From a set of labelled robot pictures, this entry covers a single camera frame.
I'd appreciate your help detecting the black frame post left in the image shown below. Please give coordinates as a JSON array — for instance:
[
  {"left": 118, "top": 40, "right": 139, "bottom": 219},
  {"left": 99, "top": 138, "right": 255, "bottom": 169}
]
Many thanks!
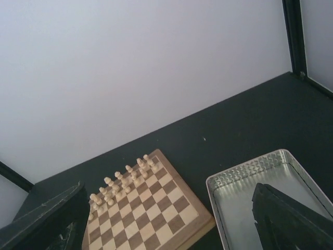
[{"left": 0, "top": 161, "right": 34, "bottom": 193}]

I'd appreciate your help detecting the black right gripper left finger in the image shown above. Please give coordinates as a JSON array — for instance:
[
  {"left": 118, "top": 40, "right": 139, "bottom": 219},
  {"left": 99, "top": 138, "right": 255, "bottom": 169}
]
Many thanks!
[{"left": 1, "top": 183, "right": 90, "bottom": 249}]

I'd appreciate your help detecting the wooden chess board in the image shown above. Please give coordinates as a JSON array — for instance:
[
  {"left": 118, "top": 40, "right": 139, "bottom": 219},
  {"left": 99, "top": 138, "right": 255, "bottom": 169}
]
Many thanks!
[{"left": 82, "top": 149, "right": 215, "bottom": 249}]

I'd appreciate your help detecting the white rook near corner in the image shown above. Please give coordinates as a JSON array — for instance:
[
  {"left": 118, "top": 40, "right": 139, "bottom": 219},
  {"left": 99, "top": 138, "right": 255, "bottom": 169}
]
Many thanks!
[{"left": 89, "top": 193, "right": 103, "bottom": 206}]

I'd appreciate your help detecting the black frame post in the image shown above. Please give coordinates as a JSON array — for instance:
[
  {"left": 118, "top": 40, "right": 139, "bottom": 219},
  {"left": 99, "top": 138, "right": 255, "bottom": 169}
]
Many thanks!
[
  {"left": 282, "top": 0, "right": 307, "bottom": 80},
  {"left": 0, "top": 161, "right": 34, "bottom": 193}
]

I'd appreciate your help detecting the silver patterned metal tray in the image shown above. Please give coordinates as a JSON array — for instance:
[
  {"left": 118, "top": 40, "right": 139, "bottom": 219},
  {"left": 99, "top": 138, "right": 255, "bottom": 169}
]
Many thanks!
[{"left": 206, "top": 149, "right": 332, "bottom": 249}]

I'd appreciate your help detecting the white rook far corner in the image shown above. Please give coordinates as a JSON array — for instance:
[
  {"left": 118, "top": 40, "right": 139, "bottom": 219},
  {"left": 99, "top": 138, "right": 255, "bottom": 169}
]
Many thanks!
[{"left": 143, "top": 154, "right": 155, "bottom": 167}]

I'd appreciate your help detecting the black frame post right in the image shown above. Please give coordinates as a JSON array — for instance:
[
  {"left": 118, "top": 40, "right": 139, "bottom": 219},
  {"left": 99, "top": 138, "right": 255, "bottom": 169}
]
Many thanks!
[{"left": 282, "top": 0, "right": 307, "bottom": 80}]

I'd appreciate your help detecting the white rook corner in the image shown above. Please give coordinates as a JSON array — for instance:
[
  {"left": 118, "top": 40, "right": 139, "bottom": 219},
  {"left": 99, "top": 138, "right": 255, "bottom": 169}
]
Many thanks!
[
  {"left": 89, "top": 193, "right": 103, "bottom": 206},
  {"left": 143, "top": 154, "right": 155, "bottom": 167}
]

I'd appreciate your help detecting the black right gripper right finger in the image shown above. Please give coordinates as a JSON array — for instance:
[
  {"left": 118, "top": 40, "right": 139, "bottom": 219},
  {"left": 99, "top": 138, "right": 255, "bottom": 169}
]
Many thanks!
[{"left": 252, "top": 183, "right": 332, "bottom": 249}]

